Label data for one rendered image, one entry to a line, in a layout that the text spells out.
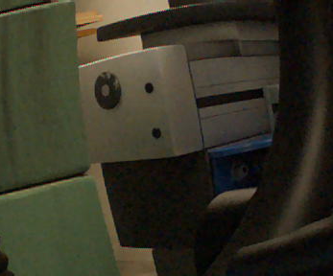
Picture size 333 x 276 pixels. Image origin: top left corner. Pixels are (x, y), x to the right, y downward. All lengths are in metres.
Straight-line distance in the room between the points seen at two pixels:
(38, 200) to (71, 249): 0.03
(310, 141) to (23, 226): 0.20
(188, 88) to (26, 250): 0.48
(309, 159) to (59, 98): 0.22
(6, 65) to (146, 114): 0.47
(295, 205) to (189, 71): 0.65
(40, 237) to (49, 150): 0.04
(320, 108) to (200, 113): 0.63
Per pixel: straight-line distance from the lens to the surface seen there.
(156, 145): 0.87
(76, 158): 0.46
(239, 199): 0.46
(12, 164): 0.42
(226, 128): 0.90
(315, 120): 0.26
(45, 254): 0.43
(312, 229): 0.19
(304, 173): 0.24
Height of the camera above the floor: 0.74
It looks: 3 degrees down
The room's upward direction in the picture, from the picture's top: 10 degrees counter-clockwise
